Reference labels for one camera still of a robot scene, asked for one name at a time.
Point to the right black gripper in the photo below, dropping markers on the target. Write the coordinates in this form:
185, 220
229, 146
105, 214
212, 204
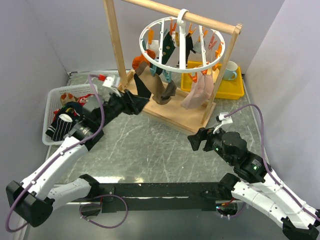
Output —
202, 134

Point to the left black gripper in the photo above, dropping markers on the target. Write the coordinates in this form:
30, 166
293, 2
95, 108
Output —
132, 104

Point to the black brown sock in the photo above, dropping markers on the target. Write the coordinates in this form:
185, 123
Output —
142, 90

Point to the tan brown ribbed sock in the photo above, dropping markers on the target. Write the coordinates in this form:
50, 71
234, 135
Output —
160, 94

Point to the navy patterned sock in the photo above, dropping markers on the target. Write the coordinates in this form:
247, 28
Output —
72, 107

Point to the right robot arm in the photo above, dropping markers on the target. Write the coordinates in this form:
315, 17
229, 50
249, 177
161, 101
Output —
257, 185

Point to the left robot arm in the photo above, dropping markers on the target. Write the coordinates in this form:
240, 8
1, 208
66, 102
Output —
34, 198

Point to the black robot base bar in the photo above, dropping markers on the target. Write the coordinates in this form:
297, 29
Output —
160, 196

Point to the white round clip hanger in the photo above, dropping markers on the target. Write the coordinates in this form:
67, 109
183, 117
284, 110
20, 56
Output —
176, 25

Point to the orange sock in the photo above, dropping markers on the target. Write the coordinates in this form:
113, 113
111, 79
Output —
140, 59

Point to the pink sheer sock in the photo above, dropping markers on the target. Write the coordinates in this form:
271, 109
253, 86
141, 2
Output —
201, 89

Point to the red sock in basket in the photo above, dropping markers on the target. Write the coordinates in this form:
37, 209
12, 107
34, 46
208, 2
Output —
82, 100

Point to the white small sock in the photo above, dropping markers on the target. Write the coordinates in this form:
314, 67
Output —
153, 45

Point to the dark green dotted sock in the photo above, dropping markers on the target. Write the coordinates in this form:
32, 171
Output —
168, 48

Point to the yellow plastic tray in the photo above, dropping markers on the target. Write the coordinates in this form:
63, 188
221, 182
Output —
228, 89

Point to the argyle tan sock in basket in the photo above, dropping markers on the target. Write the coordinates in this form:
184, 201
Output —
67, 98

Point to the pale green mug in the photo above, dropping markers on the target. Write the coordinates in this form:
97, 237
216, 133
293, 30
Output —
230, 72

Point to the white plastic laundry basket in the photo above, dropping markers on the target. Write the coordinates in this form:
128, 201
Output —
53, 103

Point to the navy striped sock in basket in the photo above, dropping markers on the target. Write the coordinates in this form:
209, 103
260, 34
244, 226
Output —
60, 127

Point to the wooden hanger rack frame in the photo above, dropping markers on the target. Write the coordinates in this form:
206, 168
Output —
172, 113

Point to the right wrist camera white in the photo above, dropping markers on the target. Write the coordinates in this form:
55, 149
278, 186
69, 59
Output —
224, 122

